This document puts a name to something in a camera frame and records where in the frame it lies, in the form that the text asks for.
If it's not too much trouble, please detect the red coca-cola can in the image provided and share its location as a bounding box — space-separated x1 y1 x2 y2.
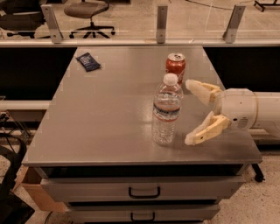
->
165 52 186 86

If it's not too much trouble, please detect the cardboard box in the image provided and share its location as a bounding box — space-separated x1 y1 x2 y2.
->
13 166 66 213

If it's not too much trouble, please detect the black stand base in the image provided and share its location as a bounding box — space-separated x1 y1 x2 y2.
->
254 0 280 12

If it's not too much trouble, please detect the black chair lower left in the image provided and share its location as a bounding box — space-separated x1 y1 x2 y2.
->
0 133 34 224

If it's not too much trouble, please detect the right metal bracket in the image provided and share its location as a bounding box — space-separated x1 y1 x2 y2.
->
222 4 246 44

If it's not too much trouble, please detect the left metal bracket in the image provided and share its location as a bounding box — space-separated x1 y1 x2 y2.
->
41 4 63 44

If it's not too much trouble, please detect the middle metal bracket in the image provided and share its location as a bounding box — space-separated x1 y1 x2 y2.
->
156 5 168 44

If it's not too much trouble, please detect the metal bracket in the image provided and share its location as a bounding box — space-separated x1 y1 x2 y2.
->
41 4 63 44
156 5 168 44
222 4 246 44

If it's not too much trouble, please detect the grey upper drawer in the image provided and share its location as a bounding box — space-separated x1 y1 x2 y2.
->
41 176 244 203

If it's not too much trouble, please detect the grey swivel office chair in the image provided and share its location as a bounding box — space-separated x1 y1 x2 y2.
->
64 0 116 39

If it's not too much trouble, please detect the clear acrylic barrier panel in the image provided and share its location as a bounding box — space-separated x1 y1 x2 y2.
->
0 0 280 42

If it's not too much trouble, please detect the clear plastic water bottle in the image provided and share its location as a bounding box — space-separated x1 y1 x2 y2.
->
152 73 184 145

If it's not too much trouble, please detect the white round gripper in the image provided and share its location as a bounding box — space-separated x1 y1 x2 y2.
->
185 80 257 145

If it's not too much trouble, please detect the black upper drawer handle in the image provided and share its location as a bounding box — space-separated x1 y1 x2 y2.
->
128 186 161 200

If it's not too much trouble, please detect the black drawer handle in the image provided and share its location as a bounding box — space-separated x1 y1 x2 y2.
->
128 186 161 200
129 212 156 222

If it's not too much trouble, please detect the blue rxbar wrapper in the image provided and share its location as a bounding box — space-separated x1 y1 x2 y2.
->
76 52 101 72

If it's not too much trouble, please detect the dark office chair left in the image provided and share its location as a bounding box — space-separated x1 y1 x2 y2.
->
0 0 45 39

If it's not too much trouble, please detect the grey lower drawer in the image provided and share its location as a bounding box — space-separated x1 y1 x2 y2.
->
67 204 220 223

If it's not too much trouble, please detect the black lower drawer handle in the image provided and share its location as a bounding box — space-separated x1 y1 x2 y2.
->
129 212 156 222

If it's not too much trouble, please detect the grey drawer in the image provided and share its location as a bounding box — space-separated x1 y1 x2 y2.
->
67 204 220 223
41 176 244 203

